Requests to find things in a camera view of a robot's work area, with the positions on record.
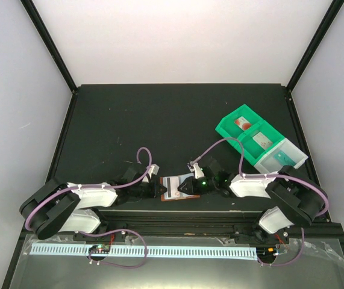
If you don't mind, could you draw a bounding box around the black frame post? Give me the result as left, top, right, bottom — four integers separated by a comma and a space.
286, 0, 344, 92
20, 0, 78, 93

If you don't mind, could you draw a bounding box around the green bin far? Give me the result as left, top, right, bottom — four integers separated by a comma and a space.
215, 104, 263, 139

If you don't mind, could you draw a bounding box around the brown leather card holder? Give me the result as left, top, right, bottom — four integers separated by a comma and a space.
160, 173, 199, 202

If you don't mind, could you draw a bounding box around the white card with magnetic stripe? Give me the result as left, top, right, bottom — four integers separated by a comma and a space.
162, 176, 183, 200

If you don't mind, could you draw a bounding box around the small circuit board right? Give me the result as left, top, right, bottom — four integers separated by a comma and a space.
256, 246, 288, 256

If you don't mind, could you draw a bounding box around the white card in bin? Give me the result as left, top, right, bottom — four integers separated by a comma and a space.
252, 132, 273, 150

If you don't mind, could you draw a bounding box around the small circuit board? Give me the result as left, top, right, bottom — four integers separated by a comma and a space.
256, 246, 288, 256
89, 244, 110, 254

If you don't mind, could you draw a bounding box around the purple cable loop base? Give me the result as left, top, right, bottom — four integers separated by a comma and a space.
257, 227, 305, 268
80, 228, 148, 269

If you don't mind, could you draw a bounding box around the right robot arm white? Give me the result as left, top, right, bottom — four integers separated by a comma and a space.
178, 157, 329, 243

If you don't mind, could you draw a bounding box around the white slotted cable duct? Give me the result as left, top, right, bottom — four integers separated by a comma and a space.
30, 243, 257, 261

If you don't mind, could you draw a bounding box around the black frame post left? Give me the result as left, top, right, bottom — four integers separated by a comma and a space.
20, 0, 78, 93

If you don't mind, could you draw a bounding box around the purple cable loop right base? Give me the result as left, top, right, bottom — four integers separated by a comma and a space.
257, 227, 305, 268

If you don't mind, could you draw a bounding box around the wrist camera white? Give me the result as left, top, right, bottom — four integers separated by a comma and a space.
187, 163, 202, 179
148, 164, 160, 178

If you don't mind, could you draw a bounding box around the red dotted card in bin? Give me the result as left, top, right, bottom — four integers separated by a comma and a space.
234, 116, 253, 131

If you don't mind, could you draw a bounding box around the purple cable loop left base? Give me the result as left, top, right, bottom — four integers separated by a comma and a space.
80, 228, 148, 269

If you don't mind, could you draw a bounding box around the green bin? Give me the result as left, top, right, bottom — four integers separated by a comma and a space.
238, 120, 284, 166
215, 104, 263, 139

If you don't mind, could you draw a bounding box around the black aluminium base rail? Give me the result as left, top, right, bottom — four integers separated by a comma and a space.
96, 210, 344, 241

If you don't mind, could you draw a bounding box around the black frame post right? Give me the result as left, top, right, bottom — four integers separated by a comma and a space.
286, 0, 344, 92

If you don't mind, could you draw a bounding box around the white translucent bin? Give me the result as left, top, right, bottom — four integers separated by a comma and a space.
254, 138, 308, 173

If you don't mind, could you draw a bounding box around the small circuit board left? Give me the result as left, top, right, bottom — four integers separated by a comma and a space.
89, 244, 110, 254

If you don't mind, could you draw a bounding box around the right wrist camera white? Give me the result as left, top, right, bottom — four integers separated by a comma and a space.
187, 163, 202, 179

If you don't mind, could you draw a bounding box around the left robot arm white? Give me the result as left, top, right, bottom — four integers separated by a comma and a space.
19, 163, 167, 240

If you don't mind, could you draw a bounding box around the green bin middle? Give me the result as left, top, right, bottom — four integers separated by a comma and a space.
238, 120, 284, 166

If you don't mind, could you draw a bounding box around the teal card in bin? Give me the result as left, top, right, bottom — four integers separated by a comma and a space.
274, 151, 296, 167

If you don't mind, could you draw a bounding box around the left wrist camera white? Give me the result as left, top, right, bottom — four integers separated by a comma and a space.
148, 164, 160, 178

